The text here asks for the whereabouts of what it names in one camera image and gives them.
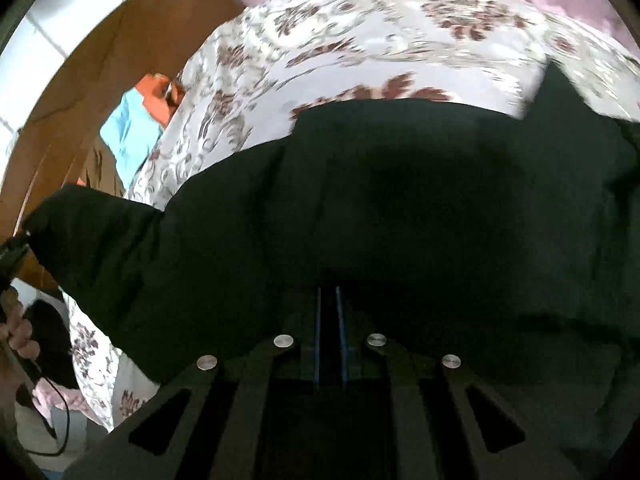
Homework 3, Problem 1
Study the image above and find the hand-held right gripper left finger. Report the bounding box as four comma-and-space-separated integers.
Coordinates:
65, 286, 322, 480

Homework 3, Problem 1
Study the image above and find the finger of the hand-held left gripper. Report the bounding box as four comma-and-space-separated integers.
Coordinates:
0, 231, 32, 286

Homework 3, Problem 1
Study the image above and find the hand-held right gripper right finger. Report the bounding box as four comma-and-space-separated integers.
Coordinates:
335, 286, 586, 480

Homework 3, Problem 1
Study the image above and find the large dark garment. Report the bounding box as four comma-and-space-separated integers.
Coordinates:
30, 62, 640, 480

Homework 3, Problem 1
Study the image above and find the person's left hand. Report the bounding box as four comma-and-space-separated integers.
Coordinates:
0, 287, 43, 361

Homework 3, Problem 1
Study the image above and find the dark cloth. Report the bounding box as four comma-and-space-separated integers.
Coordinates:
20, 300, 81, 392

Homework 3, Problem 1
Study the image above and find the brown cloth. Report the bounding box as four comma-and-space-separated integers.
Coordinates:
77, 137, 126, 198

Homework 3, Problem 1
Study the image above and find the pink cloth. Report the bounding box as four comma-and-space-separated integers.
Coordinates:
31, 380, 76, 417

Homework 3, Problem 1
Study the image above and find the light blue cloth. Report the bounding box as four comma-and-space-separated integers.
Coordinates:
99, 91, 163, 186

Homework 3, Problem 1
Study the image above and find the orange cloth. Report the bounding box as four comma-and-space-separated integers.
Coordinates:
135, 74, 183, 128

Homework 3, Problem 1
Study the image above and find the brown wooden door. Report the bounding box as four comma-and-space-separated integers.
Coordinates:
0, 0, 246, 291

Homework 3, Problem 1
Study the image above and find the floral satin bedspread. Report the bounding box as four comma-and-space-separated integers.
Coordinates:
62, 0, 640, 433

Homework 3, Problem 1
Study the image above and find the black cable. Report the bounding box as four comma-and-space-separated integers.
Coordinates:
30, 375, 71, 457

